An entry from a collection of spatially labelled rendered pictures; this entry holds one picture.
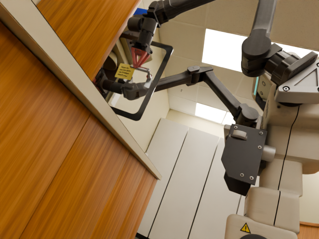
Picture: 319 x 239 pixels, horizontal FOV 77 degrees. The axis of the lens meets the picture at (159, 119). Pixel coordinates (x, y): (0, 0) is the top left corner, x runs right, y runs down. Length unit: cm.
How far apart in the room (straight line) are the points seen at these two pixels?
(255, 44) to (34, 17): 53
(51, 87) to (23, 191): 23
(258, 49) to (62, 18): 87
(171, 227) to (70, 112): 345
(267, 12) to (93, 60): 65
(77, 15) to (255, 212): 105
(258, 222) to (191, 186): 325
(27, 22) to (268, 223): 64
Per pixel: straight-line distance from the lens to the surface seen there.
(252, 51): 64
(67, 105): 51
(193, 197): 382
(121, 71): 94
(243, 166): 61
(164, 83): 109
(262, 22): 76
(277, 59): 64
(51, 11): 122
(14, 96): 42
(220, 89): 111
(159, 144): 400
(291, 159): 70
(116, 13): 106
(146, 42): 87
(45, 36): 39
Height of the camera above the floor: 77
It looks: 19 degrees up
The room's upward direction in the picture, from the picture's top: 24 degrees clockwise
